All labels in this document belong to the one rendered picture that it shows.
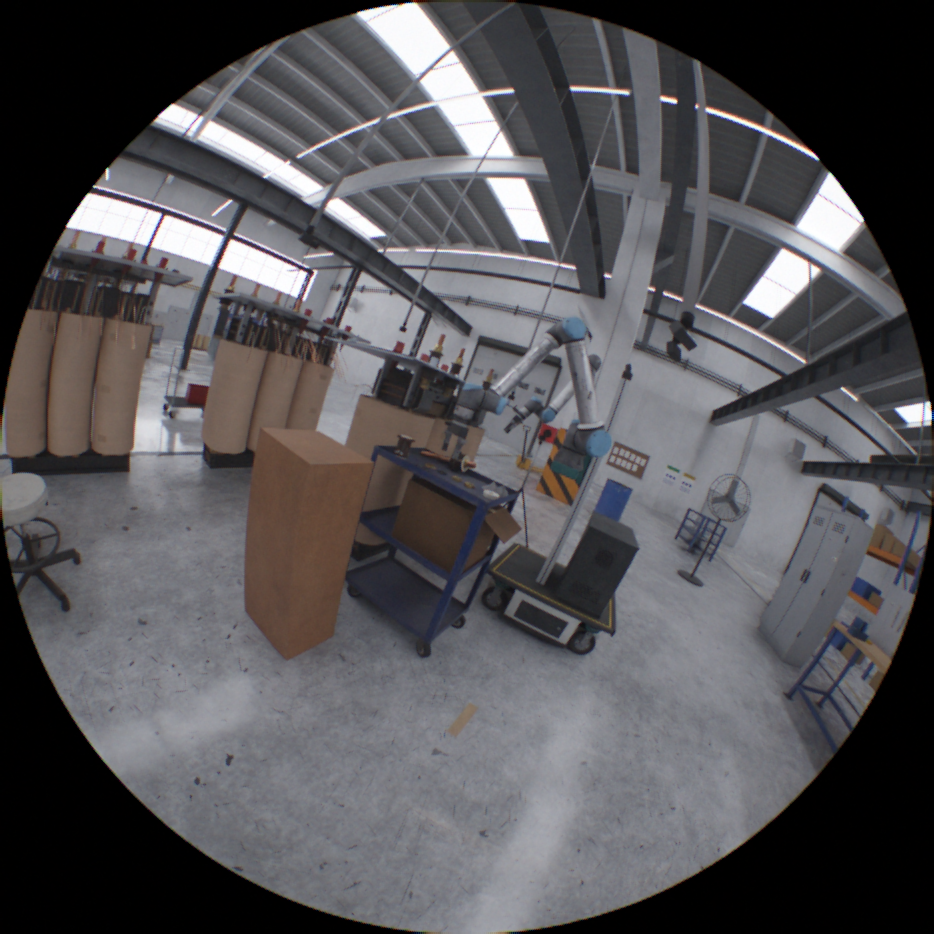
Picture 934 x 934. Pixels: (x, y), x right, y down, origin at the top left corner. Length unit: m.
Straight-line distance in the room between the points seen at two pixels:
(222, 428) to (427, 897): 3.15
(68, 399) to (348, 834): 2.74
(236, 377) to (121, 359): 1.05
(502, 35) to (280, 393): 4.15
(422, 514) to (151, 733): 1.50
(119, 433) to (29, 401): 0.83
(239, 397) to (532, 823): 3.27
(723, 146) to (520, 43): 7.34
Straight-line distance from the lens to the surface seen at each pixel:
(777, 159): 10.73
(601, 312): 7.66
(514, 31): 3.91
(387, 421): 1.84
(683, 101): 6.20
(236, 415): 2.99
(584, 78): 9.97
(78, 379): 2.73
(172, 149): 9.69
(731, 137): 10.29
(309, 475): 1.00
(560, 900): 1.45
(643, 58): 7.60
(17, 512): 1.71
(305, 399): 3.35
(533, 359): 1.71
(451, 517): 1.39
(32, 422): 2.87
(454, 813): 1.35
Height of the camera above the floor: 1.23
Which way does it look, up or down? 11 degrees down
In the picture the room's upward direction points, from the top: 20 degrees clockwise
